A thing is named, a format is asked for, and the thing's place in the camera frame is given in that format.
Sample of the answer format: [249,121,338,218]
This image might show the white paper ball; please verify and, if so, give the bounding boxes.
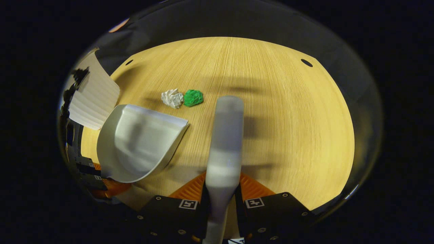
[161,88,185,109]

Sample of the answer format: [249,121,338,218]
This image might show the white ribbed garbage bin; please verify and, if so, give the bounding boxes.
[69,51,121,131]

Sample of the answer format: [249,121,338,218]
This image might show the small white broom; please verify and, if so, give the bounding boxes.
[202,95,245,244]

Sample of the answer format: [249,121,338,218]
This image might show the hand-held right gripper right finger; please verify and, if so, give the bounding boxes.
[236,172,316,243]

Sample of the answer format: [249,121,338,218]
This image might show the green paper ball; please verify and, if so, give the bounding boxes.
[183,89,204,108]

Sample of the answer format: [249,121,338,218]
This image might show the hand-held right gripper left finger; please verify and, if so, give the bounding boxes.
[137,171,209,244]

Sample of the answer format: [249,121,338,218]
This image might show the white plastic dustpan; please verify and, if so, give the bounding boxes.
[96,104,191,184]

